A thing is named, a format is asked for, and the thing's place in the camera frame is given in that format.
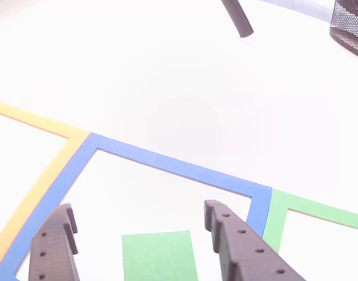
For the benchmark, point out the green cube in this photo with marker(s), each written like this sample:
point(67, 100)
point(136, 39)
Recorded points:
point(158, 257)

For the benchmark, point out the black cylindrical stand leg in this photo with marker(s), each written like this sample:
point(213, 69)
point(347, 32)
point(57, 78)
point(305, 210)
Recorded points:
point(238, 17)

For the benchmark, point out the black mesh bin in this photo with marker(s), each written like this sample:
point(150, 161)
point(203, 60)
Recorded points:
point(348, 29)

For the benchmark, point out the orange square frame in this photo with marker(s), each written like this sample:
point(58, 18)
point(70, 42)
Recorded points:
point(52, 175)

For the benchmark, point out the green square frame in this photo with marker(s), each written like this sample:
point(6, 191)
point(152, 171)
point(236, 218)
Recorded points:
point(313, 207)

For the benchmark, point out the blue square frame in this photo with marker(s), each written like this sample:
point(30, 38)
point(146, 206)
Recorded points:
point(167, 164)

